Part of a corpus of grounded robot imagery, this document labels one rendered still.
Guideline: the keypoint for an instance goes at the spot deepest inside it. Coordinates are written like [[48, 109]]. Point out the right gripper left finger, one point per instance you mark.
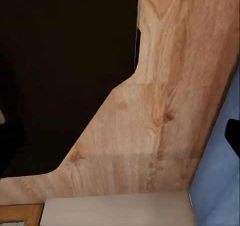
[[12, 135]]

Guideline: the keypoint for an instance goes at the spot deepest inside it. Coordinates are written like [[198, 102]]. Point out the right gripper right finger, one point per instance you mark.
[[232, 135]]

